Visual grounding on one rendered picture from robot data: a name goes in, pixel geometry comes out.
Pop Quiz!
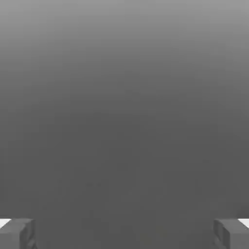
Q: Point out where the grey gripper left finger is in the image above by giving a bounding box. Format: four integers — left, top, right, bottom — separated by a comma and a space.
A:
0, 218, 37, 249

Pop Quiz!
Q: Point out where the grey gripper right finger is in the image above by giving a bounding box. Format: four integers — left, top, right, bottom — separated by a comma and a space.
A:
213, 218, 249, 249

